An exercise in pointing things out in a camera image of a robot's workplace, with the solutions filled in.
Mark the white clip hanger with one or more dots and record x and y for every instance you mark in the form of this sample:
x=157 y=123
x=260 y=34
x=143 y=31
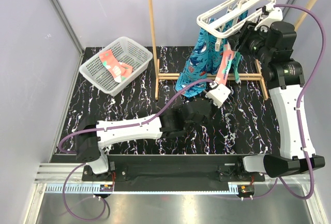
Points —
x=222 y=20

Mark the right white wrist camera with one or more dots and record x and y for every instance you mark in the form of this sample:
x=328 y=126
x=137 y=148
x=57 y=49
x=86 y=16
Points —
x=269 y=15

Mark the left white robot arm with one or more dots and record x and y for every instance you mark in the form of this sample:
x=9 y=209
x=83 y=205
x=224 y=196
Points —
x=134 y=131

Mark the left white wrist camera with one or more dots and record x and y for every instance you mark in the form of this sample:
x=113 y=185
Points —
x=218 y=93

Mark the blue shark pattern shorts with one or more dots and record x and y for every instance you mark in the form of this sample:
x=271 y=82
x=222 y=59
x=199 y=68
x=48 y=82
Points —
x=202 y=61

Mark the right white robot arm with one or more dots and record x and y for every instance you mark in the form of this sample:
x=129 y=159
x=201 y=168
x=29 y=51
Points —
x=273 y=46

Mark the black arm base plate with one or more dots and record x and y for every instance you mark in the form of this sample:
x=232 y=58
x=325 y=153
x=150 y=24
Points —
x=166 y=173

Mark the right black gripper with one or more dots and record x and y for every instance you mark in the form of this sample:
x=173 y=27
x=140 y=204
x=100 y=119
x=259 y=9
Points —
x=246 y=33

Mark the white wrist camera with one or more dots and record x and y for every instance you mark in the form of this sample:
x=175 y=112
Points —
x=269 y=15
x=218 y=93

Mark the white plastic basket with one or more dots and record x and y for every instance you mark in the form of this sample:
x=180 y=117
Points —
x=125 y=50

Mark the pink sock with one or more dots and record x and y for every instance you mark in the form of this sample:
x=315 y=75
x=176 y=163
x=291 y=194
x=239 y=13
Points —
x=120 y=71
x=225 y=66

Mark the aluminium frame post left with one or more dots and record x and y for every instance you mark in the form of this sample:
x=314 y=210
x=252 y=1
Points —
x=67 y=26

